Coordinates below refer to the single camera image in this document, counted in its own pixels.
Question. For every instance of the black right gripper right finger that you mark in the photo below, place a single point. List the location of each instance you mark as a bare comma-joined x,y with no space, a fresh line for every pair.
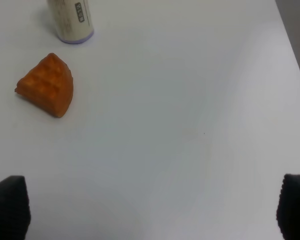
288,210

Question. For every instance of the white purple-capped cylinder bottle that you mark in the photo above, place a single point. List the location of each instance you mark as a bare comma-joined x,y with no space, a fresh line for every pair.
72,19

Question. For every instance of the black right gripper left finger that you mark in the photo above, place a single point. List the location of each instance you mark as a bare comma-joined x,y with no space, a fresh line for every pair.
15,214

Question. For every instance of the brown waffle wedge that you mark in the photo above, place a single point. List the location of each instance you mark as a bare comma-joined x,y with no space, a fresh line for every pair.
49,86

